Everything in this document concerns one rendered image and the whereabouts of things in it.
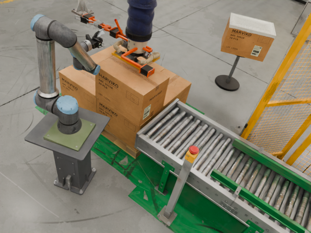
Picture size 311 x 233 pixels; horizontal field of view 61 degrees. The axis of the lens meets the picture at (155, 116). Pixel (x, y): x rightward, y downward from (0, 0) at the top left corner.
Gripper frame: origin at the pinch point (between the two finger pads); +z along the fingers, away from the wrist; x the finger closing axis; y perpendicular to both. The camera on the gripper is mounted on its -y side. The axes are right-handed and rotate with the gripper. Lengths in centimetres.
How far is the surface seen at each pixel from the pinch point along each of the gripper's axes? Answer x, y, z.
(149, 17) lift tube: 28.1, 37.5, 10.8
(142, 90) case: -29, 50, -4
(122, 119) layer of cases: -77, 34, -7
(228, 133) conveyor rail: -65, 129, 41
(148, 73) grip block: 1, 62, -17
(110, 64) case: -29.5, 4.9, 4.5
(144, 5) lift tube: 38, 36, 5
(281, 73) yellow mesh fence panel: 11, 143, 50
